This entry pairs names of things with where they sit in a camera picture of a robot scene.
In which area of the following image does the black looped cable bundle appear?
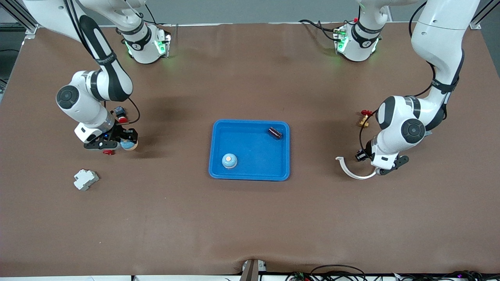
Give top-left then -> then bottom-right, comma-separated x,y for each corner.
285,264 -> 368,281

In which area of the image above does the white table edge rail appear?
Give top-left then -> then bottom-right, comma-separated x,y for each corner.
0,275 -> 235,281

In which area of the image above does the black cable at arm base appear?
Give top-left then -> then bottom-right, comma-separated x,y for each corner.
299,19 -> 338,42

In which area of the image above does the white curved plastic bracket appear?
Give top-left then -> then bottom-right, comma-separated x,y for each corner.
335,156 -> 378,180

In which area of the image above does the white circuit breaker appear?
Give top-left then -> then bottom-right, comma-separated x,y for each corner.
73,169 -> 100,191

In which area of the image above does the brown table mat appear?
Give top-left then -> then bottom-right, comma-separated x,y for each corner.
0,21 -> 500,278

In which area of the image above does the blue plastic tray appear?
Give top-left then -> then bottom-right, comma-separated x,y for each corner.
208,119 -> 291,181

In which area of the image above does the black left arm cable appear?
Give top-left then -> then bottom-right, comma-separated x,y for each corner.
359,0 -> 466,153

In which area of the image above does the aluminium frame post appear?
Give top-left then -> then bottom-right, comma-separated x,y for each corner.
468,0 -> 500,30
0,0 -> 39,39

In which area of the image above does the black cable bundle blue light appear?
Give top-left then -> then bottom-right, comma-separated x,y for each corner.
393,270 -> 500,281

